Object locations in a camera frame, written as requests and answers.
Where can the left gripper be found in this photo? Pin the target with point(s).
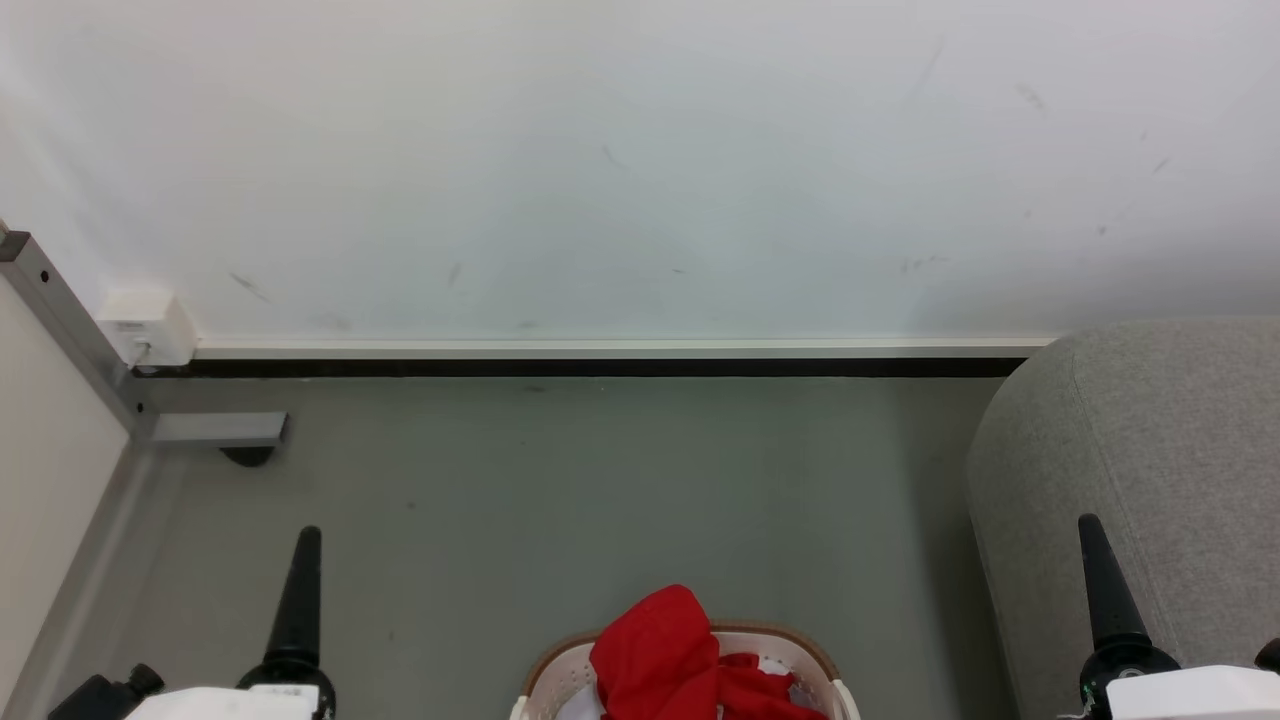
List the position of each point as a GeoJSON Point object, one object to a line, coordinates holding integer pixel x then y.
{"type": "Point", "coordinates": [230, 704]}

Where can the black partition foot pad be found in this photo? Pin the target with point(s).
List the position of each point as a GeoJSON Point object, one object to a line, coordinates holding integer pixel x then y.
{"type": "Point", "coordinates": [248, 457]}

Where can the white laundry basket brown rim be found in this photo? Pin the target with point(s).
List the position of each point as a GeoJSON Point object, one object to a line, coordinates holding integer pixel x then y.
{"type": "Point", "coordinates": [562, 682]}

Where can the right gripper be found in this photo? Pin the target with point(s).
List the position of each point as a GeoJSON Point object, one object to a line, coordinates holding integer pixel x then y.
{"type": "Point", "coordinates": [1200, 695]}

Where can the red cloth garment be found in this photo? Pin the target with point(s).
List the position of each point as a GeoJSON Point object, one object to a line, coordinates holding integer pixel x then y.
{"type": "Point", "coordinates": [660, 650]}

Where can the grey fabric sofa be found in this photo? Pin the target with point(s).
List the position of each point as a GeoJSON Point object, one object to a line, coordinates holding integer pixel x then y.
{"type": "Point", "coordinates": [1180, 450]}

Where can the grey metal partition frame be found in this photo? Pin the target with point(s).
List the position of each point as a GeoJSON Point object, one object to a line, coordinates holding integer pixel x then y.
{"type": "Point", "coordinates": [75, 330]}

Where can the white wall junction box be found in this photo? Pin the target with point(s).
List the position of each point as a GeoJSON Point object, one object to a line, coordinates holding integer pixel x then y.
{"type": "Point", "coordinates": [150, 325]}

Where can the cream partition panel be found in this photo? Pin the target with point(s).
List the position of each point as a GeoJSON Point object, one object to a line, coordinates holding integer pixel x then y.
{"type": "Point", "coordinates": [50, 480]}

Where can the white cloth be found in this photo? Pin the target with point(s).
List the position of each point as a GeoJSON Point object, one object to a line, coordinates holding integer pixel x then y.
{"type": "Point", "coordinates": [580, 712]}

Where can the black baseboard strip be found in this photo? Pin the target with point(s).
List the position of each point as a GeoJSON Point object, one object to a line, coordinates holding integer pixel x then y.
{"type": "Point", "coordinates": [600, 368]}

